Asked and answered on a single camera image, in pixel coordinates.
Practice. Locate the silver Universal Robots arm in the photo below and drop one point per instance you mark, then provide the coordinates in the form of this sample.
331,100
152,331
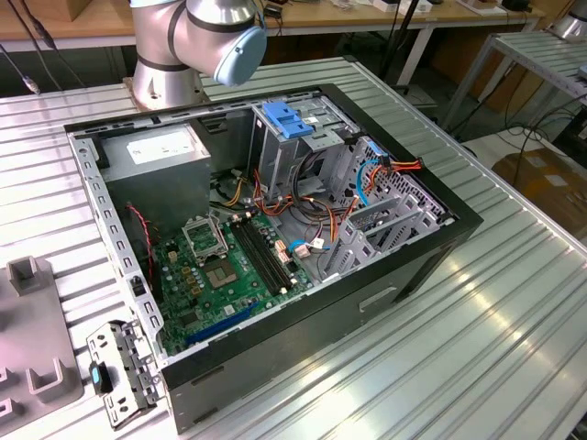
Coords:
202,36

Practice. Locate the grey metal disk bay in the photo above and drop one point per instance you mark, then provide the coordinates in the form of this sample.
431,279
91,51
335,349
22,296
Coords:
357,249

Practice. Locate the black RAM slot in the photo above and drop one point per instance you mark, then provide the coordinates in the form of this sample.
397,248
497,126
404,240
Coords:
270,254
257,256

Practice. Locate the grey optical drive cage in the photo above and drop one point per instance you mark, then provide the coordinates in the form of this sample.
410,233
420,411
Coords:
280,156

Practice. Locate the green motherboard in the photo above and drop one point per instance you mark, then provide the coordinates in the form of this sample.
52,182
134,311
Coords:
247,293

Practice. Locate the CPU socket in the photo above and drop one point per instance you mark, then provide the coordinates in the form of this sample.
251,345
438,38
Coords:
220,275

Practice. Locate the blue plastic drive latch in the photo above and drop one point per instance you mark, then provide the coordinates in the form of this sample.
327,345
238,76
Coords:
286,121

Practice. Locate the blue expansion slot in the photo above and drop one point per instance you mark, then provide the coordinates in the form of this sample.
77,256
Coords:
220,326

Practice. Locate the black open PC case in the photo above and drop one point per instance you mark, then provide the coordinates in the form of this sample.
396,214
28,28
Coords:
275,357

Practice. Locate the grey power supply unit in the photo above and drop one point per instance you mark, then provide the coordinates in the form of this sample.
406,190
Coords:
156,183

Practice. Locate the white box on desk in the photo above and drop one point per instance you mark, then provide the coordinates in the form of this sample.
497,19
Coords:
390,5

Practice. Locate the brown cardboard box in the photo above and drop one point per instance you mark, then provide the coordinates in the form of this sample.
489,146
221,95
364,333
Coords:
541,179

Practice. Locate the black clip with blue mark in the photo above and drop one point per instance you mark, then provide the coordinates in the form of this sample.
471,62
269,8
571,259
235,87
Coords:
95,377

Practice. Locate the long wooden desk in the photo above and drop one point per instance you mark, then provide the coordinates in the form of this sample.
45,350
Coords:
91,27

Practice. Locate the grey parts rack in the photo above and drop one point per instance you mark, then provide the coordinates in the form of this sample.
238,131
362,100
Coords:
27,334

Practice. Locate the metal slat side table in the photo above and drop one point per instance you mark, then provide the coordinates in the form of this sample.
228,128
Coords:
541,55

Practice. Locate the small black device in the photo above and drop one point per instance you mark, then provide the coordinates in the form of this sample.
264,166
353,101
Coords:
513,4

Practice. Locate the grey card retainer bracket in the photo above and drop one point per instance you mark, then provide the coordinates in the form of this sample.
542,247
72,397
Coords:
114,341

